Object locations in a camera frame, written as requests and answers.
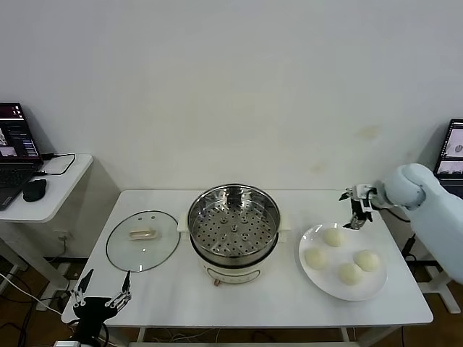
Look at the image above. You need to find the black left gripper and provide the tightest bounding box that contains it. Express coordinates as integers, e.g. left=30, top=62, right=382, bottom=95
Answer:
left=70, top=268, right=133, bottom=341

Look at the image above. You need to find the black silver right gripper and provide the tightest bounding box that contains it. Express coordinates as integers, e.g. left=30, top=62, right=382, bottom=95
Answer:
left=338, top=184, right=379, bottom=231

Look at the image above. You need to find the white steamed baozi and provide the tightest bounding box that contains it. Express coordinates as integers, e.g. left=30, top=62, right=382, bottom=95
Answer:
left=323, top=227, right=345, bottom=249
left=353, top=249, right=382, bottom=273
left=337, top=262, right=364, bottom=286
left=304, top=248, right=328, bottom=270

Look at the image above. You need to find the round glass pot lid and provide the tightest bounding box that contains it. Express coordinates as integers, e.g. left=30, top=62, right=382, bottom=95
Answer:
left=105, top=210, right=181, bottom=273

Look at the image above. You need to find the perforated steel steamer basket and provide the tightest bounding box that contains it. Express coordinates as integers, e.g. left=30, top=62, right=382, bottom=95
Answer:
left=177, top=184, right=292, bottom=257

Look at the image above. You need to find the white round plate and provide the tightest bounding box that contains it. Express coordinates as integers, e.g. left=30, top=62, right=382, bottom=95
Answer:
left=298, top=221, right=388, bottom=301

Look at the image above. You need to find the white side table with mouse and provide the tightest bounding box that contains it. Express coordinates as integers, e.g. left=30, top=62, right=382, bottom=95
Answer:
left=0, top=153, right=94, bottom=312

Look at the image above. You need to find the black laptop with grey screen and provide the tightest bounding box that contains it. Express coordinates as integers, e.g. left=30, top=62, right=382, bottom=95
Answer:
left=433, top=118, right=463, bottom=199

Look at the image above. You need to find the black computer mouse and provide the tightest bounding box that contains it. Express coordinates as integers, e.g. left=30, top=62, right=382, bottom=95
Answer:
left=22, top=178, right=48, bottom=202

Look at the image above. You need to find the cream electric cooker pot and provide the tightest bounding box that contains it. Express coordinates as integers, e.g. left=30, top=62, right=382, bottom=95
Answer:
left=180, top=231, right=289, bottom=288

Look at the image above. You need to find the black laptop with red screen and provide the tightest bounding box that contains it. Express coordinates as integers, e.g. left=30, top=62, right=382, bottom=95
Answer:
left=0, top=102, right=45, bottom=212

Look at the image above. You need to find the white floor cable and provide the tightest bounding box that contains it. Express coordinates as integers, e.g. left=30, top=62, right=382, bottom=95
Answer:
left=0, top=270, right=64, bottom=315

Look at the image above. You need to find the black cable with power adapter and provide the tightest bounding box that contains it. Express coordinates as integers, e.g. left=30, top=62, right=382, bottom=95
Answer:
left=403, top=233, right=417, bottom=262

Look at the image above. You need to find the black laptop cable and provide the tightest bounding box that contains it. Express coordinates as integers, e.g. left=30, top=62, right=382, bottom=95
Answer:
left=34, top=153, right=77, bottom=177

